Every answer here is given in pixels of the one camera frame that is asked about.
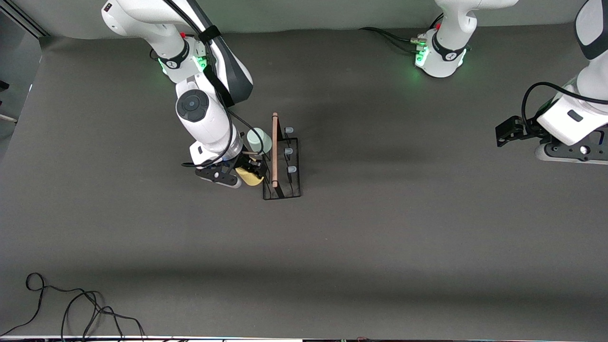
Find yellow plastic cup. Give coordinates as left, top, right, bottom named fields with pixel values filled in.
left=236, top=166, right=265, bottom=187

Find black wire cup holder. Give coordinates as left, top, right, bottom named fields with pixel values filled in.
left=260, top=112, right=303, bottom=201

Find thin black loose cable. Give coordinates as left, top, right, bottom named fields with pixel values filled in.
left=0, top=272, right=146, bottom=341

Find dark grey table mat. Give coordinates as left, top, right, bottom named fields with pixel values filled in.
left=0, top=19, right=608, bottom=339

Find aluminium frame rail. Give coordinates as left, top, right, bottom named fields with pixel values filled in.
left=0, top=2, right=49, bottom=38

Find black left arm base cables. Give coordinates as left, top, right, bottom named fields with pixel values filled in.
left=359, top=12, right=443, bottom=54

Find pale green plastic cup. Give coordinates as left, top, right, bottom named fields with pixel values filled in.
left=247, top=128, right=273, bottom=154

